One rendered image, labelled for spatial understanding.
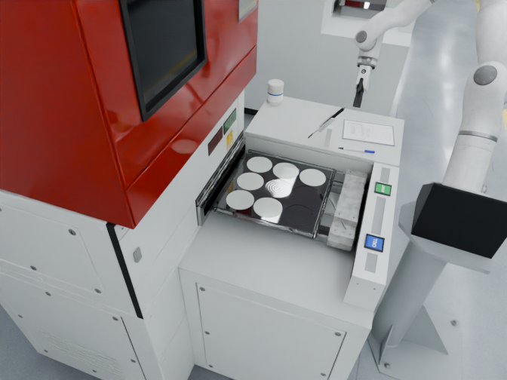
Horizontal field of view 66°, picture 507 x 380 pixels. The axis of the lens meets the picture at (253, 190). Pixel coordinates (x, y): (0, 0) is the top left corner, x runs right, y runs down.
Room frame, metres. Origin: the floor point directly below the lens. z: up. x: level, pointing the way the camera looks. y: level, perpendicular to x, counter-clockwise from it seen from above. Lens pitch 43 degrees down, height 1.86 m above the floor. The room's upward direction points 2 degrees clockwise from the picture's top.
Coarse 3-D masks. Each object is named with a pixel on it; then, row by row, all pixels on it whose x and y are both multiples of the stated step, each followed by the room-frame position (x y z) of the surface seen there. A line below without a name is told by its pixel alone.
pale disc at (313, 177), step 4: (304, 172) 1.16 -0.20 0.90; (308, 172) 1.17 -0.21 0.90; (312, 172) 1.17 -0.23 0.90; (316, 172) 1.17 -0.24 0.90; (320, 172) 1.17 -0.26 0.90; (300, 176) 1.14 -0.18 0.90; (304, 176) 1.14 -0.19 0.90; (308, 176) 1.14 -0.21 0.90; (312, 176) 1.14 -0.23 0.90; (316, 176) 1.14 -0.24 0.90; (320, 176) 1.14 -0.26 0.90; (324, 176) 1.14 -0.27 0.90; (304, 180) 1.12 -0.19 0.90; (308, 180) 1.12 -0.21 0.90; (312, 180) 1.12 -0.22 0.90; (316, 180) 1.12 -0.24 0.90; (320, 180) 1.12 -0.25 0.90; (324, 180) 1.12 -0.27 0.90; (308, 184) 1.09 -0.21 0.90; (312, 184) 1.10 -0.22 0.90; (316, 184) 1.10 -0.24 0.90; (320, 184) 1.10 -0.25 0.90
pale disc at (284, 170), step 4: (276, 164) 1.21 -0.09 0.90; (280, 164) 1.21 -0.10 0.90; (284, 164) 1.21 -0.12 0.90; (288, 164) 1.21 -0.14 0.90; (292, 164) 1.21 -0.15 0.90; (276, 168) 1.18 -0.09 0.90; (280, 168) 1.18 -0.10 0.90; (284, 168) 1.18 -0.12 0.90; (288, 168) 1.18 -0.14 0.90; (292, 168) 1.19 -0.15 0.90; (296, 168) 1.19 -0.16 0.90; (276, 172) 1.16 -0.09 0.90; (280, 172) 1.16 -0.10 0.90; (284, 172) 1.16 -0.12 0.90; (288, 172) 1.16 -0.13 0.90; (292, 172) 1.16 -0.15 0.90; (296, 172) 1.16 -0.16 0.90; (280, 176) 1.13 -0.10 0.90; (284, 176) 1.13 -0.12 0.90; (288, 176) 1.13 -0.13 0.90; (292, 176) 1.13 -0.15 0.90
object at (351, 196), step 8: (344, 184) 1.12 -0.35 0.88; (352, 184) 1.13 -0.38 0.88; (360, 184) 1.13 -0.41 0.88; (344, 192) 1.08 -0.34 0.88; (352, 192) 1.08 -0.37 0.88; (360, 192) 1.08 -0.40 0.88; (344, 200) 1.04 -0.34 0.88; (352, 200) 1.04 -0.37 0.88; (360, 200) 1.04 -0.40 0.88; (336, 208) 0.99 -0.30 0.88; (344, 208) 0.99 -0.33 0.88; (352, 208) 0.99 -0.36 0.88; (336, 224) 0.91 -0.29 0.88; (328, 240) 0.84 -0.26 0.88; (344, 248) 0.82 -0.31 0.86
